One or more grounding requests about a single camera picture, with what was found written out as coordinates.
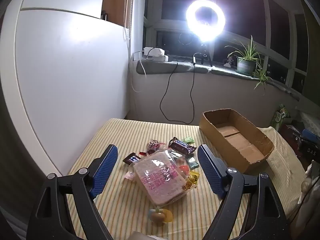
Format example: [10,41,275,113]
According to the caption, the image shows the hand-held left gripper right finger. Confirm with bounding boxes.
[197,144,290,240]

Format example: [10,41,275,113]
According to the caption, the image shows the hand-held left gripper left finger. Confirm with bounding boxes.
[26,144,118,240]

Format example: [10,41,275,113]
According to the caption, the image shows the dark chocolate bar white label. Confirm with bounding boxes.
[122,152,142,165]

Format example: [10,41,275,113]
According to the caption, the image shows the cardboard box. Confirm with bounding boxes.
[199,109,275,174]

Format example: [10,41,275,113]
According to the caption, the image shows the bread packet with pink print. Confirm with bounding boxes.
[132,150,193,205]

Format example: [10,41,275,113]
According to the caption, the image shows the yellow snack packet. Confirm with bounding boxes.
[186,171,201,188]

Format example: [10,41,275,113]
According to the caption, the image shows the small dark green packet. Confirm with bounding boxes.
[186,156,199,168]

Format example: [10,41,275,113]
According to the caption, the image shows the brown chocolate bar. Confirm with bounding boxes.
[168,137,197,155]

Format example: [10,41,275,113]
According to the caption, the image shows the yellow striped tablecloth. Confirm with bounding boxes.
[67,118,308,240]

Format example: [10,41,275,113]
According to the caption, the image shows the round dark red snack packet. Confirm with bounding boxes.
[146,139,167,155]

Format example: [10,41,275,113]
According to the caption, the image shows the green printed bag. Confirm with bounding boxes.
[272,104,290,130]

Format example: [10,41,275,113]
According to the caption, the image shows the dark bag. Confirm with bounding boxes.
[277,120,320,162]

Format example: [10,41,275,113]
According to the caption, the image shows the white crumpled cloth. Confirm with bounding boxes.
[301,160,320,198]

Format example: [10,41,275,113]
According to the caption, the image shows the grey stone window sill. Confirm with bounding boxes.
[136,60,300,100]

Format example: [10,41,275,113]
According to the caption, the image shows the potted spider plant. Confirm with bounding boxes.
[224,35,273,95]

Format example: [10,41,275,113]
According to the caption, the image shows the small purple plant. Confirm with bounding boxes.
[224,55,237,68]

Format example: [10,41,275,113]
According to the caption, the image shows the black tripod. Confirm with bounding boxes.
[194,42,213,67]

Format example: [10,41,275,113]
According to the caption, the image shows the white power box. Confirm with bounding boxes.
[143,47,168,62]

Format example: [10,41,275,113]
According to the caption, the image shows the black power cable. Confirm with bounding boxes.
[160,59,196,125]

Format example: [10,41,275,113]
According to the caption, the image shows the thin black cable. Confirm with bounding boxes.
[292,175,316,220]

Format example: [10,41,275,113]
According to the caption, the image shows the white cable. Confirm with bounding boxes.
[131,51,148,93]

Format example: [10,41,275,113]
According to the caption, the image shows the ring light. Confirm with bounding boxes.
[185,0,227,43]

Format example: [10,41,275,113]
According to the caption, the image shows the white blind cords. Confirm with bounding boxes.
[122,0,132,40]

